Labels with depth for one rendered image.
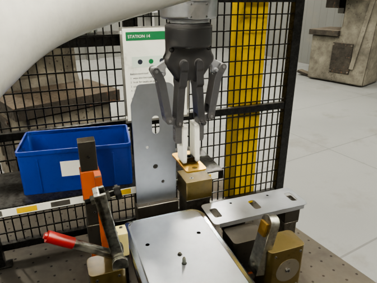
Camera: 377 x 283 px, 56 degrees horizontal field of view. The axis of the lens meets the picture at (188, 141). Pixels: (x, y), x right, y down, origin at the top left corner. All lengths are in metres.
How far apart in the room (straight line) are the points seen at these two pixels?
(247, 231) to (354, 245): 1.80
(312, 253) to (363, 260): 1.23
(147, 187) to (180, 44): 0.54
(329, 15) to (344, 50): 1.89
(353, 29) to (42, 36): 7.03
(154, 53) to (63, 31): 0.92
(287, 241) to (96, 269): 0.41
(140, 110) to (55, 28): 0.67
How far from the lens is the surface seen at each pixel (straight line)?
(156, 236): 0.89
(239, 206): 1.00
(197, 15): 0.54
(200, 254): 0.84
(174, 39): 0.55
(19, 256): 1.42
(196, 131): 0.61
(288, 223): 1.10
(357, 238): 2.77
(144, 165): 0.96
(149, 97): 0.90
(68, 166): 1.03
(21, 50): 0.22
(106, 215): 0.67
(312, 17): 9.29
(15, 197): 1.09
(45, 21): 0.24
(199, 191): 1.02
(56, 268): 1.33
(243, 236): 0.93
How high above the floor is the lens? 1.54
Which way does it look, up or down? 22 degrees down
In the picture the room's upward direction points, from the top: straight up
